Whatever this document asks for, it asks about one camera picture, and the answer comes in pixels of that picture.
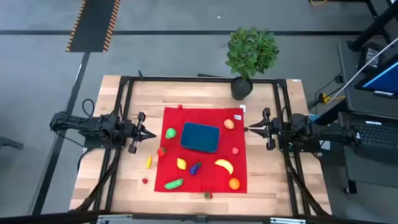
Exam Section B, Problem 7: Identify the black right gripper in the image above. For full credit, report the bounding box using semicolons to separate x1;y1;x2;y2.
248;108;280;151

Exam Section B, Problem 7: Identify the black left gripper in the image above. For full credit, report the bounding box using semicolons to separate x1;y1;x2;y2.
128;111;157;154

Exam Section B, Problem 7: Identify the yellow banana toy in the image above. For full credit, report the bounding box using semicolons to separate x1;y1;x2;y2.
214;159;234;175

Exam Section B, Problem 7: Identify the blue plastic tupperware container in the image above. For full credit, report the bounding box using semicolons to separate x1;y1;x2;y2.
180;122;221;154

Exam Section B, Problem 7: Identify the black plant pot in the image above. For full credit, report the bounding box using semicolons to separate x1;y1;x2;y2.
230;76;254;101

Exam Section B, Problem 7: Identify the green cucumber toy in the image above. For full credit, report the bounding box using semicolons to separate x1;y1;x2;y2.
164;177;184;190

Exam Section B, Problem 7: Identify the red cloth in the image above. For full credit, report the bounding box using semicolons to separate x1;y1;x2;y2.
154;107;248;194

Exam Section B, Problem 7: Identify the green artificial plant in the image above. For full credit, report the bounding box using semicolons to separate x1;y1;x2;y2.
224;26;280;82

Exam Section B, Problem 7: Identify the grey desk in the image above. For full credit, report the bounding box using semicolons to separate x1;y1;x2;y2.
337;40;398;189

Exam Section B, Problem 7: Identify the white rod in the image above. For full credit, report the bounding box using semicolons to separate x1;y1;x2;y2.
323;37;398;108

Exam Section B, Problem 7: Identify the black laptop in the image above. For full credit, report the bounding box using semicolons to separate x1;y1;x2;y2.
337;111;398;166

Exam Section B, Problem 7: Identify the black orange striped floor mat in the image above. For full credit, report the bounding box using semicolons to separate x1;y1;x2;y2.
65;0;121;53

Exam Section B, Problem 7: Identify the black device with label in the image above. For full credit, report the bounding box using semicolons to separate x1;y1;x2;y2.
357;42;386;74

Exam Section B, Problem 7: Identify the computer monitor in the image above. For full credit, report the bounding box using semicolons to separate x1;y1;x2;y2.
354;60;398;100

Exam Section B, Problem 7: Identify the black stand pole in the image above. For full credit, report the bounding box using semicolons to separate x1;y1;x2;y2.
346;0;398;52

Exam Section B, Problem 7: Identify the black metal table frame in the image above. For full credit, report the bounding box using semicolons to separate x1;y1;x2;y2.
70;74;332;218

